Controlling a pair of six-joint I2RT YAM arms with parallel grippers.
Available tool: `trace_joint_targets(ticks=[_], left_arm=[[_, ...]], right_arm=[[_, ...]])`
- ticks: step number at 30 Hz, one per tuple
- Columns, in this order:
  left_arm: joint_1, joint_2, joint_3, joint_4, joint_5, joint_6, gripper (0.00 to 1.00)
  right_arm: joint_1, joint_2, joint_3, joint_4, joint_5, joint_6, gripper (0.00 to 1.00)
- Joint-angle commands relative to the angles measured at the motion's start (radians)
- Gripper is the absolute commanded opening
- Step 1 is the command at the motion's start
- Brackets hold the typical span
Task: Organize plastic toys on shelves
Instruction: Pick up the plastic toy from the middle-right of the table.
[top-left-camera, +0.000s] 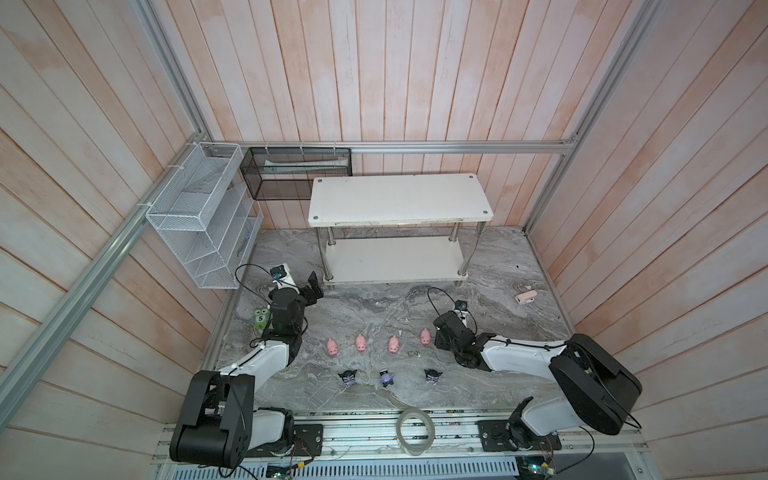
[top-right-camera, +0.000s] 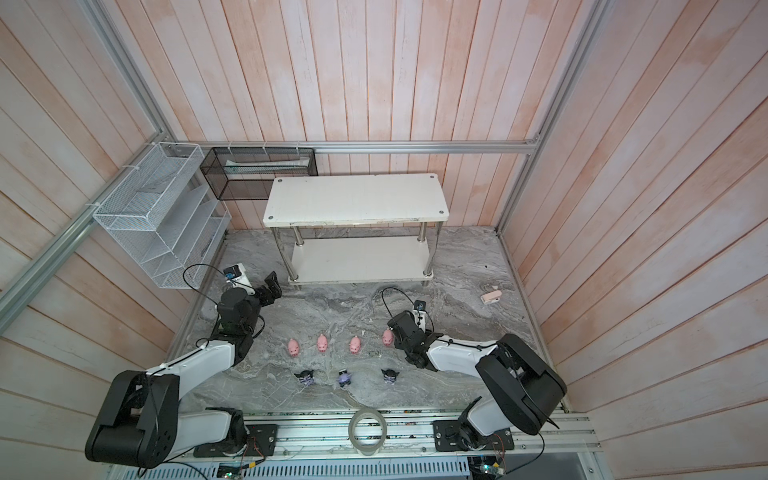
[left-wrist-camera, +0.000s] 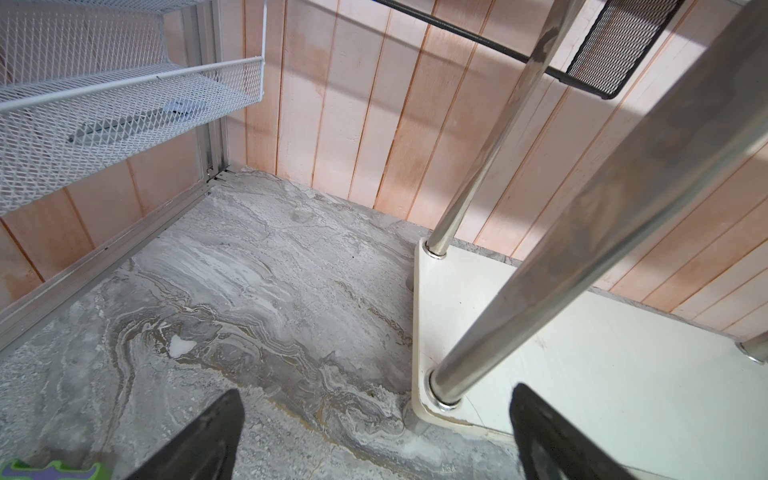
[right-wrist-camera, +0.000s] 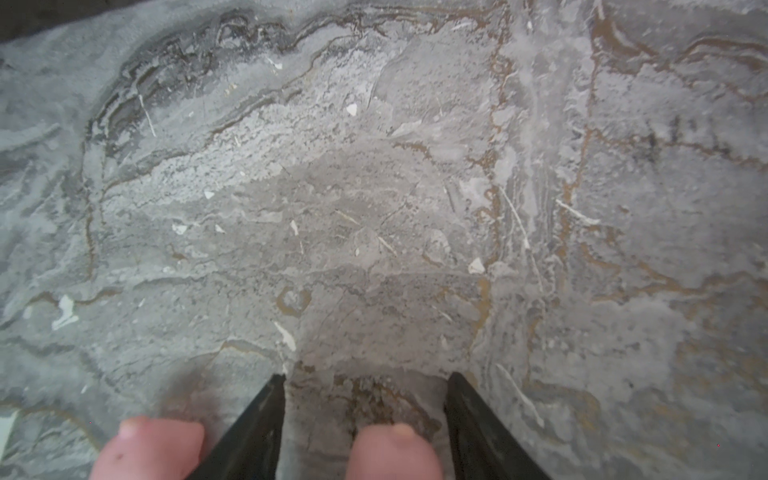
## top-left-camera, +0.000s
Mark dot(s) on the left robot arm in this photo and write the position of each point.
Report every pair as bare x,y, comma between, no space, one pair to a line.
219,425

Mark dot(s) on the green frog block toy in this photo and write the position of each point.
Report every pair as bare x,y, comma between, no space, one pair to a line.
260,319

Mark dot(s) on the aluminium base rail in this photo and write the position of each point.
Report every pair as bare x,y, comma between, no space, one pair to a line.
455,433

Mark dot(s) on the white wire mesh rack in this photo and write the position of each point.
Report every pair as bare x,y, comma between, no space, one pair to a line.
205,218

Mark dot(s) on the clear tape roll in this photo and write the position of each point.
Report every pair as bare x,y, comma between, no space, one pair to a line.
415,431

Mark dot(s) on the black purple figure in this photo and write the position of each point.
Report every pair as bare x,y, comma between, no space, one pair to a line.
432,376
348,377

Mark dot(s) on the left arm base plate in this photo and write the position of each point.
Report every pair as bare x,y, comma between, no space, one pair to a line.
300,441

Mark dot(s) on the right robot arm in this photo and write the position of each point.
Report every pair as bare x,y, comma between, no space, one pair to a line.
595,389

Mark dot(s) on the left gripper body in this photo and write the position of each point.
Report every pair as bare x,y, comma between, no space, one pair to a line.
299,318

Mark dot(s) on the pink small toy right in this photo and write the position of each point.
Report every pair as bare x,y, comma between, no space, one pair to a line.
526,297

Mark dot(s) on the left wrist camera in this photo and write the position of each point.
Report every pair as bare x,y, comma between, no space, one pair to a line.
282,278

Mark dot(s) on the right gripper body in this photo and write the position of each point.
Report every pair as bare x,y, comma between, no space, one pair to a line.
440,343

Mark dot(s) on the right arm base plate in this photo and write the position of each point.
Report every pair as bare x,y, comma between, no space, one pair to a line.
503,435

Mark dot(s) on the white two-tier shelf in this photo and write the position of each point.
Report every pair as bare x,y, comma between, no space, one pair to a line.
396,229

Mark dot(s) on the purple figure middle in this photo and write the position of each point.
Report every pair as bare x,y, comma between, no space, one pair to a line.
386,378

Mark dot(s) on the pink pig toy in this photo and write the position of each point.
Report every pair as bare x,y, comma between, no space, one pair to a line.
360,343
332,348
393,345
425,337

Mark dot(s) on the black mesh basket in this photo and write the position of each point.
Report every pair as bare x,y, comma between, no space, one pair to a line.
287,173

